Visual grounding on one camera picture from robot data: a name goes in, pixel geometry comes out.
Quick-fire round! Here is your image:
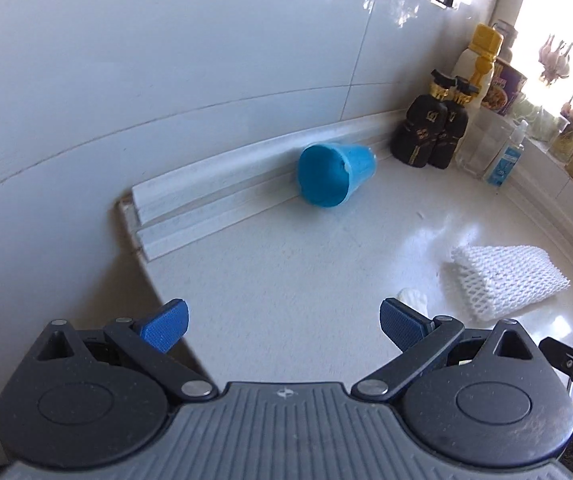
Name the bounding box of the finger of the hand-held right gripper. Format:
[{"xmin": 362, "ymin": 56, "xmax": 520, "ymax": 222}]
[{"xmin": 539, "ymin": 337, "xmax": 573, "ymax": 380}]

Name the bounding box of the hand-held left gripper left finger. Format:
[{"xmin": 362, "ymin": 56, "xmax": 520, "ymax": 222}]
[{"xmin": 36, "ymin": 299, "xmax": 220, "ymax": 403}]

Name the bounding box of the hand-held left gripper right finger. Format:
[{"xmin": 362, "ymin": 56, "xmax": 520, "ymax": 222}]
[{"xmin": 351, "ymin": 297, "xmax": 535, "ymax": 403}]

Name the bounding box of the white tissue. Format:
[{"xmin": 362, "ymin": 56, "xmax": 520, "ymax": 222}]
[{"xmin": 397, "ymin": 287, "xmax": 430, "ymax": 316}]

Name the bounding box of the white foam fruit net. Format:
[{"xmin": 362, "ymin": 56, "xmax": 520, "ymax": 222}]
[{"xmin": 450, "ymin": 245, "xmax": 572, "ymax": 324}]

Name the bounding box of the blue plastic cup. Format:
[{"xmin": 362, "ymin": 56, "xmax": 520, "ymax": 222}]
[{"xmin": 297, "ymin": 142, "xmax": 379, "ymax": 209}]

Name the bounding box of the clear plastic container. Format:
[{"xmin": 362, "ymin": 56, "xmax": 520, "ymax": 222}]
[{"xmin": 455, "ymin": 110, "xmax": 515, "ymax": 180}]

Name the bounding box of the clear bottle with blue label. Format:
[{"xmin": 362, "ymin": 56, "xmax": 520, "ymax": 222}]
[{"xmin": 483, "ymin": 119, "xmax": 530, "ymax": 187}]

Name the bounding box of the black bottle with gold cap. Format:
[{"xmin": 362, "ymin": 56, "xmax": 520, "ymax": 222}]
[
  {"xmin": 391, "ymin": 70, "xmax": 453, "ymax": 167},
  {"xmin": 429, "ymin": 76, "xmax": 485, "ymax": 170}
]

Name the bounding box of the purple snack box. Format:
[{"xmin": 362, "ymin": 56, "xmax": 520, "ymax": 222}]
[{"xmin": 481, "ymin": 57, "xmax": 528, "ymax": 116}]

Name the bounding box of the white bottle with yellow cap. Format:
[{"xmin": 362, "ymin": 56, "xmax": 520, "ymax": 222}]
[{"xmin": 459, "ymin": 23, "xmax": 505, "ymax": 112}]

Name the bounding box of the hanging garlic bunch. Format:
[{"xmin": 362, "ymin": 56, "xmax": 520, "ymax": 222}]
[{"xmin": 538, "ymin": 35, "xmax": 573, "ymax": 86}]

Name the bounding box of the jar with metal lid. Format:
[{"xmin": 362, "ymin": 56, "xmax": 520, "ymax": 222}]
[{"xmin": 491, "ymin": 19, "xmax": 518, "ymax": 61}]

